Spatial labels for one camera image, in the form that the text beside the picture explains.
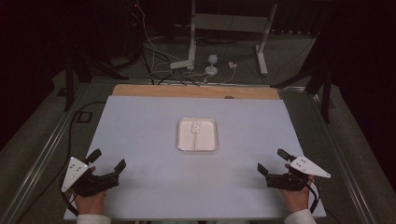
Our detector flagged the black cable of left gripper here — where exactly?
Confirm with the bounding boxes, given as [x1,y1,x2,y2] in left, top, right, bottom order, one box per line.
[58,101,107,217]

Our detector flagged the white cable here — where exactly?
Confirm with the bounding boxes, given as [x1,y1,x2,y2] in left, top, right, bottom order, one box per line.
[135,0,191,82]

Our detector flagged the white rectangular tray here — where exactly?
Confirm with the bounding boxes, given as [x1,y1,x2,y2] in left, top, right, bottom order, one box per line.
[177,117,219,152]

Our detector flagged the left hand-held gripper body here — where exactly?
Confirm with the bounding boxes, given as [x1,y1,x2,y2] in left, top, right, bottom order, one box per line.
[61,157,120,198]

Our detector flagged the black tripod stand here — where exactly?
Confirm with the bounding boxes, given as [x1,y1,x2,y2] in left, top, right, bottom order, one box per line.
[64,46,129,112]
[270,62,333,124]

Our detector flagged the thin wooden skewer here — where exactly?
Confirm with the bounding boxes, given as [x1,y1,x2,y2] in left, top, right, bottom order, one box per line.
[192,120,199,150]

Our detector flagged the round white device on base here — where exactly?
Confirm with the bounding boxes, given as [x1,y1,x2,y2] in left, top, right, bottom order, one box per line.
[204,54,219,77]

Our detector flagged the person's right hand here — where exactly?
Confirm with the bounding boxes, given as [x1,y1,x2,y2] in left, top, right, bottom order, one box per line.
[279,176,315,214]

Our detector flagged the white power strip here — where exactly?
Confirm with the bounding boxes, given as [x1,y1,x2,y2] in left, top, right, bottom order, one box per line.
[169,60,194,70]

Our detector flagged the white metal stand frame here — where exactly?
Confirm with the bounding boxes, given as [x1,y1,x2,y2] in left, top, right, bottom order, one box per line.
[187,0,278,77]

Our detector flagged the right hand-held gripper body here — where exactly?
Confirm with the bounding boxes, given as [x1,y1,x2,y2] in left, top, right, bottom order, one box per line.
[265,155,332,191]

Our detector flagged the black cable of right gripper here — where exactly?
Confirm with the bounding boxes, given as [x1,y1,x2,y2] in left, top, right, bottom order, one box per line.
[306,178,320,215]

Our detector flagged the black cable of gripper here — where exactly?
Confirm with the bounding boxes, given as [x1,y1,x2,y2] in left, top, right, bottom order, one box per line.
[58,101,107,217]
[306,178,320,215]

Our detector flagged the person's left hand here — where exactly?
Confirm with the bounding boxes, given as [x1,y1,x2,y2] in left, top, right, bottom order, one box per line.
[74,189,106,216]

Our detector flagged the black square floor plate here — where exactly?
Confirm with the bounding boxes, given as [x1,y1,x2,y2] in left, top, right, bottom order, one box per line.
[76,111,93,124]

